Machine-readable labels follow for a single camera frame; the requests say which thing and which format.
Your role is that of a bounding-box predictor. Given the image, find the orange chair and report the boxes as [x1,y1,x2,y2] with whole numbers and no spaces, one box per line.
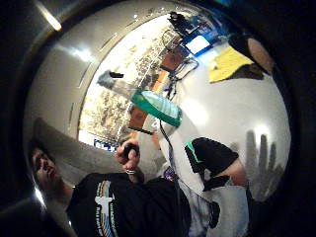
[127,108,150,131]
[159,48,186,74]

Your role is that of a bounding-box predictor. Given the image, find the ceiling light strip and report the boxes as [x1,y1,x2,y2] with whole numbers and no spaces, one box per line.
[34,1,63,33]

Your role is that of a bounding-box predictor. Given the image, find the thin black cable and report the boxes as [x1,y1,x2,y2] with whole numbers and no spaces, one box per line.
[159,119,184,237]

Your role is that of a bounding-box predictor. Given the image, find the blue lit screen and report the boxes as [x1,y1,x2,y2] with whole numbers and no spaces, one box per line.
[184,33,220,57]

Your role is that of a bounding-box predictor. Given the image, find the loose black cables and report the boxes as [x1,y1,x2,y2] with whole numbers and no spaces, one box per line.
[166,56,200,100]

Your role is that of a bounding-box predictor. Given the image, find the yellow cloth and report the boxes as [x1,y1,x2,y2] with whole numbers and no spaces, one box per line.
[206,45,255,84]

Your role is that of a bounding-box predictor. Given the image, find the small black handheld device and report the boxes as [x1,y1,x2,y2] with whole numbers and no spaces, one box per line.
[120,143,140,158]

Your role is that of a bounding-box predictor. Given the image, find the the person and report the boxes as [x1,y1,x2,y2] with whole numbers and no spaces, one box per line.
[28,137,253,237]

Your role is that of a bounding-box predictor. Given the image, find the clear bottle with green label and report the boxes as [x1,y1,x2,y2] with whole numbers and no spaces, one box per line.
[97,69,184,128]

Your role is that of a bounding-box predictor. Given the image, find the black equipment on stand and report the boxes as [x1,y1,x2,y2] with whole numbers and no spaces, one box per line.
[167,11,199,36]

